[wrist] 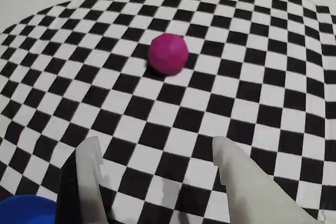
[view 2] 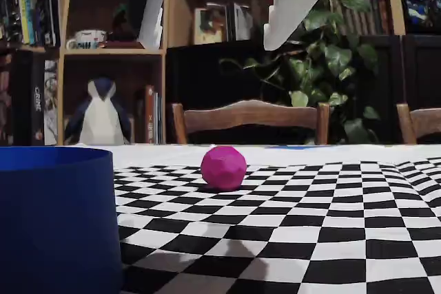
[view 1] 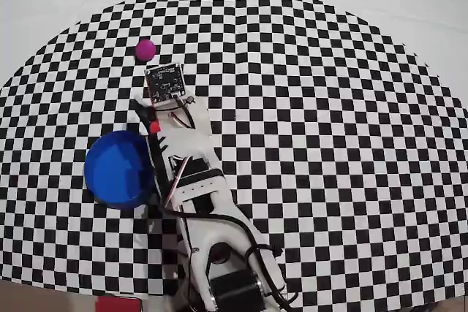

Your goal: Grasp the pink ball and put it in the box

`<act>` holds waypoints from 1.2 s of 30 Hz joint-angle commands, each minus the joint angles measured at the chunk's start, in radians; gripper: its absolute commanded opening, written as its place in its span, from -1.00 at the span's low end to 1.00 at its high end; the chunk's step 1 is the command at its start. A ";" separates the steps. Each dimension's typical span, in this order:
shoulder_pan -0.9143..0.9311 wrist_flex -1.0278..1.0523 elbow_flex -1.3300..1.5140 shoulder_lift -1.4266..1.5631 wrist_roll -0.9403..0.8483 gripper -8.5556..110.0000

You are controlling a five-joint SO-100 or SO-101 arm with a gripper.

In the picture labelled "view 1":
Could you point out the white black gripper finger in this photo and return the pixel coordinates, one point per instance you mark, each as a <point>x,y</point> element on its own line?
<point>148,116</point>

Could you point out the pink faceted ball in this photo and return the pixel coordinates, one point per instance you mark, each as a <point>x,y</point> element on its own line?
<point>145,49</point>

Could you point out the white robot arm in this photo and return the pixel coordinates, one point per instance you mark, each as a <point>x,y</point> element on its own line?
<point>219,231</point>

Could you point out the blue round box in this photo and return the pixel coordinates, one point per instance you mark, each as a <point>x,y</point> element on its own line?
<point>113,169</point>

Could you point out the checkerboard paper mat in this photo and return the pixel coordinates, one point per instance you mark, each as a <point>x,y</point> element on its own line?
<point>329,71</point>

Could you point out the red flat object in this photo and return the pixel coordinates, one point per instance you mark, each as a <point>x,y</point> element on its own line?
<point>118,305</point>

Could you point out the black camera circuit board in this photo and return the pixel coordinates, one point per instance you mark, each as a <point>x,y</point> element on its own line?
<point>164,83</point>

